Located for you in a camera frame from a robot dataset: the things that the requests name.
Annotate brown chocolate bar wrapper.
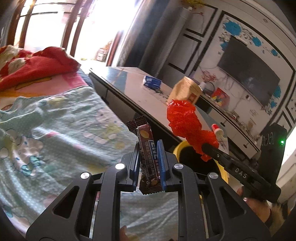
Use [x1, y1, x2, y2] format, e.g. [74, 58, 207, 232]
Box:
[126, 116, 163, 195]

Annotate red plastic bag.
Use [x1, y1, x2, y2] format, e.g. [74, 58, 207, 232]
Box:
[166, 99, 219, 162]

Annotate right forearm furry sleeve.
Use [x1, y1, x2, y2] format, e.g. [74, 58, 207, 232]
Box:
[265, 202, 285, 236]

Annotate yellow rim trash bin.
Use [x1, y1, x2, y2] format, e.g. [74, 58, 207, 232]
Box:
[173, 141, 229, 183]

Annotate right hand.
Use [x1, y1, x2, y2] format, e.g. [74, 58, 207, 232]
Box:
[236, 187, 271, 223]

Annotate left hand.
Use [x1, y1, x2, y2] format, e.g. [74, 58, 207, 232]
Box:
[119, 225, 129, 241]

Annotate red paper cup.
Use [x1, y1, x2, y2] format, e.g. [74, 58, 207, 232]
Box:
[211, 123, 224, 138]

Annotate white tv cabinet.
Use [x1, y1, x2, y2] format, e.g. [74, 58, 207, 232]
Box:
[196, 94, 260, 159]

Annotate colourful picture box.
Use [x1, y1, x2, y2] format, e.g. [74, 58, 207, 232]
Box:
[211, 88, 230, 109]

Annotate coffee table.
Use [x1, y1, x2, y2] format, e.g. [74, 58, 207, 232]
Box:
[88, 66, 230, 153]

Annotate brown paper bag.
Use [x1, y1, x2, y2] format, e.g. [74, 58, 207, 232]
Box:
[166, 76, 202, 105]

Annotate blue tissue pack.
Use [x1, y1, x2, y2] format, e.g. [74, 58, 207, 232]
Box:
[143, 76, 162, 89]

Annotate white vase red flowers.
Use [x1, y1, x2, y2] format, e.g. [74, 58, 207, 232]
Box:
[200, 70, 218, 92]

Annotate light blue cartoon bedsheet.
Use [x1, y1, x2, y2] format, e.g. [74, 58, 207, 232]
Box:
[0, 85, 179, 237]

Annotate dark curtain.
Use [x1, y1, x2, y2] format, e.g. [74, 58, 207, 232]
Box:
[112, 1, 169, 67]

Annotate grey standing air conditioner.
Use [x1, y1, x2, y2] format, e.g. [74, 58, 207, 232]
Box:
[152, 6, 193, 78]

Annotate red floral quilt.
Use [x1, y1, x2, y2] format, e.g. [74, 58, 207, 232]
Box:
[1, 45, 80, 91]

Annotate wall television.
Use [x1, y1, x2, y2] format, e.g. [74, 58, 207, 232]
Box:
[217, 36, 280, 107]

